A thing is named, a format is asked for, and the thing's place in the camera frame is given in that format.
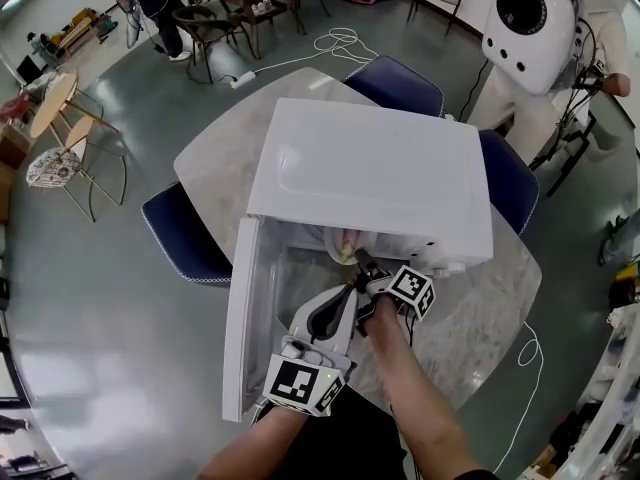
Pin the floral stool with gold frame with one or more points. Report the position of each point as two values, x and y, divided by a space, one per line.
52 168

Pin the person's right forearm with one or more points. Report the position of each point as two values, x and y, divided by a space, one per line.
415 408

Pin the white power strip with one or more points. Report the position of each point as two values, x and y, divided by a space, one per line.
242 79

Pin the round wooden side table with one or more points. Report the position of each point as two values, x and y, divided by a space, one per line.
52 103

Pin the black folding stand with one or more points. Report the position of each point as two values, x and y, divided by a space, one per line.
570 143

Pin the dark wicker chair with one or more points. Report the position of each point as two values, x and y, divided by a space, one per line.
210 28

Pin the person's black clothing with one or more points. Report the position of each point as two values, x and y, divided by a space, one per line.
345 438

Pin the person's left forearm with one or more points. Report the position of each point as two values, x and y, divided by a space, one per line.
260 443

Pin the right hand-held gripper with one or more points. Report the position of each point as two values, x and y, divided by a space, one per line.
412 290

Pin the blue padded chair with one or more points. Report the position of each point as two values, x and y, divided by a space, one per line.
190 238
395 85
512 183

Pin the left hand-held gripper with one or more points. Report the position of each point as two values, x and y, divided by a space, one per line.
300 383

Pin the white backpack with round vent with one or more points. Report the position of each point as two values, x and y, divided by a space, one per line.
535 43

